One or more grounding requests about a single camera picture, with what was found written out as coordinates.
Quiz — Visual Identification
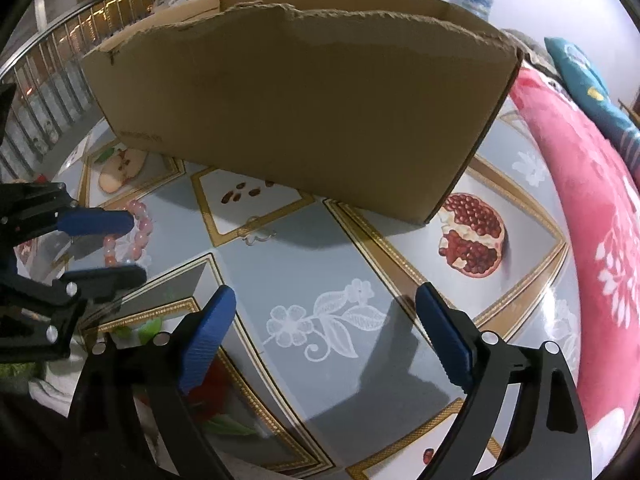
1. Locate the light blue water bottle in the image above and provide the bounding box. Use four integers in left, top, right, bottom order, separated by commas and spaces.
447, 0, 496, 23

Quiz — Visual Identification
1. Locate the clear plastic clip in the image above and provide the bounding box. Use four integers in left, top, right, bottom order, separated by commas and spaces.
242, 217, 278, 245

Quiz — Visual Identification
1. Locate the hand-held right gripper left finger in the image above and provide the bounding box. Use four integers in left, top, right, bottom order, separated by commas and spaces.
67, 284, 237, 480

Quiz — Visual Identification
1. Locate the pink floral blanket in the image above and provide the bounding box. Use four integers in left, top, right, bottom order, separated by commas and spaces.
507, 65, 640, 456

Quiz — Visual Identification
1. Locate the pink bead bracelet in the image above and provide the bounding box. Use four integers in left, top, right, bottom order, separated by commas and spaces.
102, 199, 153, 267

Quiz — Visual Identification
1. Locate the teal printed pillow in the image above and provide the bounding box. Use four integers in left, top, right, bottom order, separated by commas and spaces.
544, 36, 640, 186

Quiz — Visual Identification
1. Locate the grey brown blanket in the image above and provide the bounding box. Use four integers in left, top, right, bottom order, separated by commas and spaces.
500, 27, 556, 78

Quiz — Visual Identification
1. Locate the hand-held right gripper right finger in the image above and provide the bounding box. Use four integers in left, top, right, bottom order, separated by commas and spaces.
415, 281, 593, 480

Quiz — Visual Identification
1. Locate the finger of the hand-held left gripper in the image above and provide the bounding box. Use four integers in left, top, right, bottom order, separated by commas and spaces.
0, 180, 136, 249
0, 264, 148, 361

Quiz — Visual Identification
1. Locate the metal stair railing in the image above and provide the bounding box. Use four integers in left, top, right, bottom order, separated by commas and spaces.
0, 0, 171, 181

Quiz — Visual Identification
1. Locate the brown cardboard box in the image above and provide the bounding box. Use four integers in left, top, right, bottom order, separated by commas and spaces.
80, 0, 524, 226

